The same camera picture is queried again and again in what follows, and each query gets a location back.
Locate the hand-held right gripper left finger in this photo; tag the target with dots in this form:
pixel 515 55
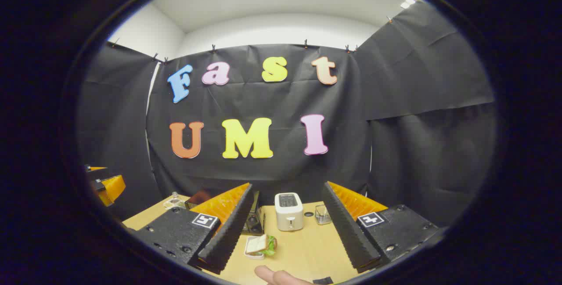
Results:
pixel 228 232

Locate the small white plate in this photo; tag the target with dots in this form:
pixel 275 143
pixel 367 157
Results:
pixel 253 256

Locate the sandwich with lettuce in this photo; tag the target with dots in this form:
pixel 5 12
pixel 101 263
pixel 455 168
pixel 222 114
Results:
pixel 262 245

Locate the white toaster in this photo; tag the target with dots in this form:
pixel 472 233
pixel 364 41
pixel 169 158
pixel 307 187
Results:
pixel 288 217

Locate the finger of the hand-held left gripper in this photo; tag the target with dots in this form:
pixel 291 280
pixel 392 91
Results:
pixel 113 188
pixel 99 173

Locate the black electric oven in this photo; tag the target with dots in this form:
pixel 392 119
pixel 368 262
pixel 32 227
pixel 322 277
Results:
pixel 254 222

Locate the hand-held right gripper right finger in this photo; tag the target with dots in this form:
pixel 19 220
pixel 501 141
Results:
pixel 347 232

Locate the small ceiling light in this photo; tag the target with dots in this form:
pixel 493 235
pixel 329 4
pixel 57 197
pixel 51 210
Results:
pixel 407 2

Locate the black backdrop cloth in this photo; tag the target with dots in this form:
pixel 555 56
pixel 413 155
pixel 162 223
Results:
pixel 281 100

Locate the clear glass cup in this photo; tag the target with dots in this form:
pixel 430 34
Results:
pixel 322 215

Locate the clear plastic water bottle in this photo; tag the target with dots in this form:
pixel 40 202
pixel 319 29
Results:
pixel 174 200

